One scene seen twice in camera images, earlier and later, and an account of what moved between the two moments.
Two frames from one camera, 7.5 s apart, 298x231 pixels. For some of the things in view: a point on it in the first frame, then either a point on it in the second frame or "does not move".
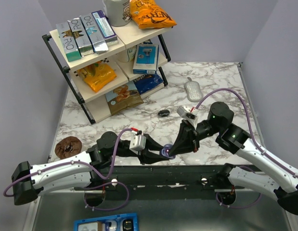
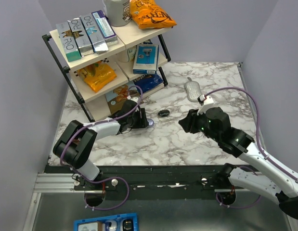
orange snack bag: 96,75 does not move
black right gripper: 187,140 to 191,120
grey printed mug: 118,12 does not move
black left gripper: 146,158 to 142,122
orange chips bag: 148,15 does not move
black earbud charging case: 163,113 does not move
